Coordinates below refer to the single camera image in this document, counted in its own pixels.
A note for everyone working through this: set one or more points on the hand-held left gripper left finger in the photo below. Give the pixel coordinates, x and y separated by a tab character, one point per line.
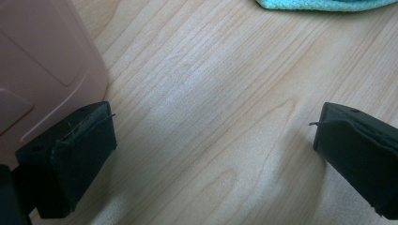
75	159

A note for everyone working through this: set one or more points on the turquoise cloth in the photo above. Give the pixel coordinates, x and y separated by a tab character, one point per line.
322	4

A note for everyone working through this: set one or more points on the pink plastic container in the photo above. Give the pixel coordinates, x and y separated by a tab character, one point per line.
40	62

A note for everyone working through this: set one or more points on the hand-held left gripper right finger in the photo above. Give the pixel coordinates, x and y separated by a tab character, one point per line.
359	156

